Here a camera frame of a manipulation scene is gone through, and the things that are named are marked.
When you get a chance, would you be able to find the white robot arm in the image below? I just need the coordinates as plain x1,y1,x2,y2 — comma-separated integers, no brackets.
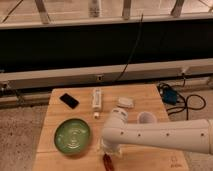
100,108,213,154

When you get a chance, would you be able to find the green ceramic bowl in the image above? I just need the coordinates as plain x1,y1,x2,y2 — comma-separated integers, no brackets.
54,118,91,155

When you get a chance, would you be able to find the small white cup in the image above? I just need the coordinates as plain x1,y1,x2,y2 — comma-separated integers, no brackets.
137,112,157,124

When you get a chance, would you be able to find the white remote control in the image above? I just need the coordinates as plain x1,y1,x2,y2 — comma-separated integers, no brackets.
92,88,102,111

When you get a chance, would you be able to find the black smartphone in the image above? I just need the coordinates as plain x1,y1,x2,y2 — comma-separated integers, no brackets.
60,93,79,109

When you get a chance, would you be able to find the blue power adapter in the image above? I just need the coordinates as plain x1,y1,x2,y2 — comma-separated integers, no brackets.
163,89,177,104

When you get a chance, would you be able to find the black hanging cable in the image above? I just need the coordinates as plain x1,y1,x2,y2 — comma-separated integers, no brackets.
111,13,145,83

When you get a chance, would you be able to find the black floor cable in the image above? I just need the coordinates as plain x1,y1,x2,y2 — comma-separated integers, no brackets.
156,82,208,120

